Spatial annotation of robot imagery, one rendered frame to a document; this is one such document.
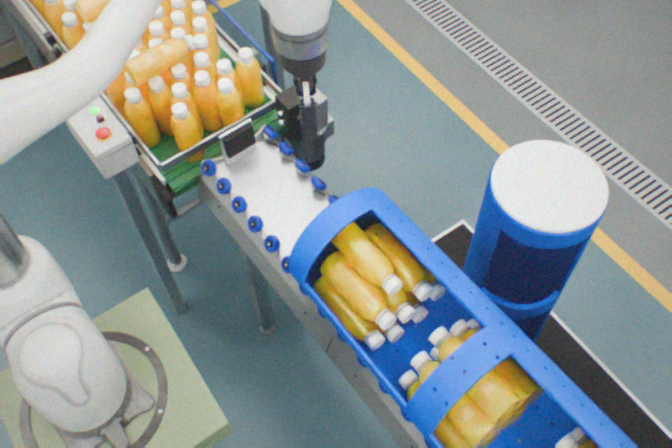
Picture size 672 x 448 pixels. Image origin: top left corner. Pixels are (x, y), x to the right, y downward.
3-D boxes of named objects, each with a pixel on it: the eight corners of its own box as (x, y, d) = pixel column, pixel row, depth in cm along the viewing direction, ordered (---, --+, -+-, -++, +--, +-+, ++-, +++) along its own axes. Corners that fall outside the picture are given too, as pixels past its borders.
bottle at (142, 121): (132, 140, 206) (114, 98, 192) (150, 126, 209) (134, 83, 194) (148, 152, 204) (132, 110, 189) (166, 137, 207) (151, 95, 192)
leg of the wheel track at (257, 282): (265, 337, 267) (245, 254, 215) (256, 326, 270) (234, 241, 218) (278, 328, 269) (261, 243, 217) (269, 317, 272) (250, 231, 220)
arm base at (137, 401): (86, 484, 138) (77, 478, 134) (31, 396, 148) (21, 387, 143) (168, 419, 144) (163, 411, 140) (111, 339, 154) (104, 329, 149)
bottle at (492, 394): (492, 423, 132) (425, 348, 140) (497, 425, 138) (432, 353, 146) (520, 397, 132) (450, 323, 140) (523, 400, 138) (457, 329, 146)
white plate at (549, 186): (471, 160, 182) (470, 162, 183) (529, 246, 167) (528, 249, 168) (567, 126, 187) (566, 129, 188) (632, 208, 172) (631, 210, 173)
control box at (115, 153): (106, 180, 186) (94, 156, 178) (71, 133, 196) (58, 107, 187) (140, 161, 189) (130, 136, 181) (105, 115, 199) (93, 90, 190)
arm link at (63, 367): (65, 452, 136) (21, 419, 118) (25, 376, 144) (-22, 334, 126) (143, 398, 141) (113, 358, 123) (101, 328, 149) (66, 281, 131)
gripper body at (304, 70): (327, 60, 111) (329, 100, 119) (323, 22, 116) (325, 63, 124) (279, 64, 111) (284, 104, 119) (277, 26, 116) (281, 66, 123)
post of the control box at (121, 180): (178, 315, 274) (102, 155, 191) (173, 307, 275) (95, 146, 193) (187, 309, 275) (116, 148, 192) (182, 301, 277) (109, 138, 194)
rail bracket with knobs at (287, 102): (285, 136, 206) (282, 113, 197) (271, 121, 209) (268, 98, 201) (313, 120, 209) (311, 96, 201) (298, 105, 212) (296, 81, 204)
